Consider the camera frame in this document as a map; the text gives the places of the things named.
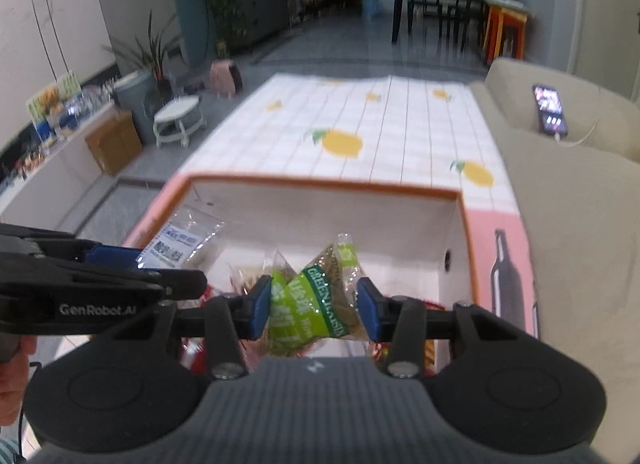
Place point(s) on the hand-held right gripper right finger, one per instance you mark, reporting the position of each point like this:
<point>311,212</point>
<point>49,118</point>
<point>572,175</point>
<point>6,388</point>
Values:
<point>367,309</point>

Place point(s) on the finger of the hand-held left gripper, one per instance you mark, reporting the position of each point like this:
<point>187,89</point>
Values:
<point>185,284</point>
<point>115,256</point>

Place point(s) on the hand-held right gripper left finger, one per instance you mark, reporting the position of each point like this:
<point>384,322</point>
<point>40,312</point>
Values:
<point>260,306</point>

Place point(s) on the clear snack packet white label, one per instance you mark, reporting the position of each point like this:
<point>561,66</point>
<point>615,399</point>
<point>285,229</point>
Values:
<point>175,239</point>

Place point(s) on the light green snack packet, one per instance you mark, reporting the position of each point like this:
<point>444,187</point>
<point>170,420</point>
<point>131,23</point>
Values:
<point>315,294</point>

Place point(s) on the orange cardboard box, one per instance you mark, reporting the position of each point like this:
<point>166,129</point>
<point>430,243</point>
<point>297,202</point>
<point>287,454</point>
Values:
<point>325,214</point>

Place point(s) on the person's left hand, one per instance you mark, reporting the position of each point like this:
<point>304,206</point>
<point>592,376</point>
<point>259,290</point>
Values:
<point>10,389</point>

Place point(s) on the red yellow snack packet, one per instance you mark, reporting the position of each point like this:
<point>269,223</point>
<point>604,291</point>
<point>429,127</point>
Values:
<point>425,351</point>

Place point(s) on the white low cabinet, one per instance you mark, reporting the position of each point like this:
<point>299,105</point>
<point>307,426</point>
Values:
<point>50,183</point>

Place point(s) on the brown cardboard carton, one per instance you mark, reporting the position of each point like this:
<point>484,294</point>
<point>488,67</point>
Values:
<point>114,141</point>

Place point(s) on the striped clothing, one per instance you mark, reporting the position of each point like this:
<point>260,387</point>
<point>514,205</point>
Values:
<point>7,451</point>

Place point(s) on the grey round bin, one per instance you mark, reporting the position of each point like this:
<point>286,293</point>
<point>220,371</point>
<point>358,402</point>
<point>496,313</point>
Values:
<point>134,98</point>

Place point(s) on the white round stool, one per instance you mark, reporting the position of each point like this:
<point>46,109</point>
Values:
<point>177,108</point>

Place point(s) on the teddy bear picture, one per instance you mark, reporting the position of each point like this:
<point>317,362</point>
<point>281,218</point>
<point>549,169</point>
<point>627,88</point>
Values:
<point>52,96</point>

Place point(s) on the lemon printed tablecloth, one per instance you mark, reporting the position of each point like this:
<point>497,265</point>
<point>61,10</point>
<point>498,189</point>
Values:
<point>400,113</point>

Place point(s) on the potted leafy plant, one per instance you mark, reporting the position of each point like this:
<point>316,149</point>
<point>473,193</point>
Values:
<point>152,48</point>

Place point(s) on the beige sofa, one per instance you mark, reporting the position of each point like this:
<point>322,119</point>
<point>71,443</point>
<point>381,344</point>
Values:
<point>575,224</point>

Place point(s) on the smartphone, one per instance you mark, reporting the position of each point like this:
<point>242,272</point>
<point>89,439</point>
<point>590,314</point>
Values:
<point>550,108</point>

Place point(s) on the blue water jug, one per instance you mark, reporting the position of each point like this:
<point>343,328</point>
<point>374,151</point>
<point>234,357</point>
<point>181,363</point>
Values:
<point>371,4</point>

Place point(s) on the orange stacked stools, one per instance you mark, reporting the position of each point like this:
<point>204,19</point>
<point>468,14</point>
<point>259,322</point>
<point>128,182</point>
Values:
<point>505,28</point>

